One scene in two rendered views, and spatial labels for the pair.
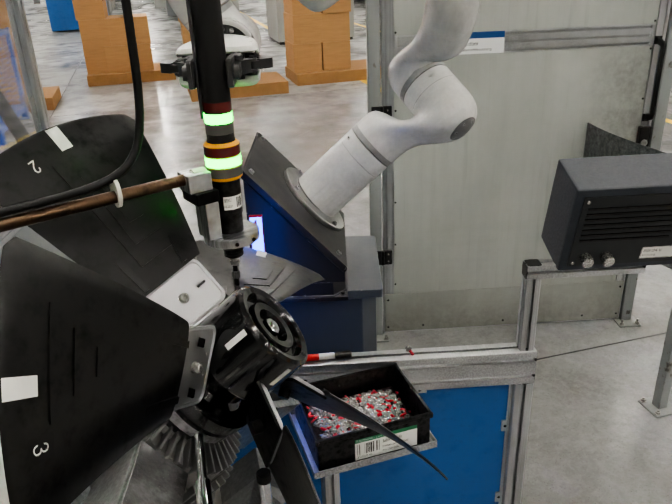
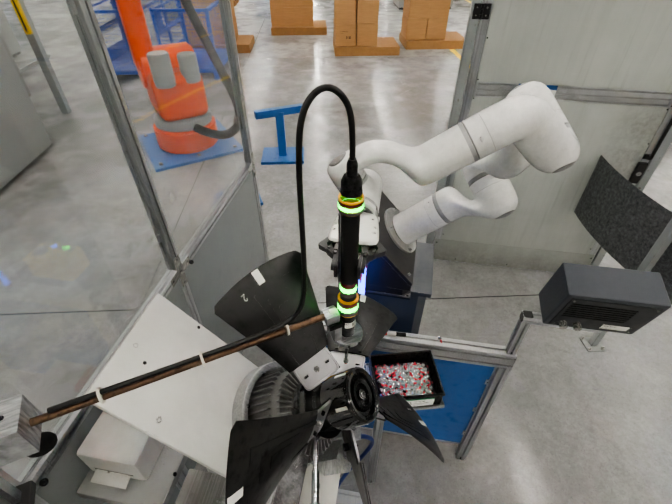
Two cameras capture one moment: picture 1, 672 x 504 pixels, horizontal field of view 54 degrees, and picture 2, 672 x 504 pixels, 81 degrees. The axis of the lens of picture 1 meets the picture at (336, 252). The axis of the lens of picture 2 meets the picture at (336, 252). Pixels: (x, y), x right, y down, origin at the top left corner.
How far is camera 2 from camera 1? 0.45 m
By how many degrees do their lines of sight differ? 19
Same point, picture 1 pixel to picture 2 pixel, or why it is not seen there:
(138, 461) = not seen: hidden behind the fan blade
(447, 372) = (459, 355)
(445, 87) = (499, 189)
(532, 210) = (544, 204)
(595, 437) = (545, 356)
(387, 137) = (453, 210)
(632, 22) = (659, 89)
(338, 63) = (436, 34)
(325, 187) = (408, 230)
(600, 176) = (587, 284)
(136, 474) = not seen: hidden behind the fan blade
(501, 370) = (492, 360)
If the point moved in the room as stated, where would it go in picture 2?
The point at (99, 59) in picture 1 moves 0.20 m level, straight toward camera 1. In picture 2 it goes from (279, 16) to (279, 18)
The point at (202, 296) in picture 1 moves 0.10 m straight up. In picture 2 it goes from (326, 368) to (325, 340)
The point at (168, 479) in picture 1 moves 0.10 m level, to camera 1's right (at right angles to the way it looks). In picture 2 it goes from (298, 464) to (344, 474)
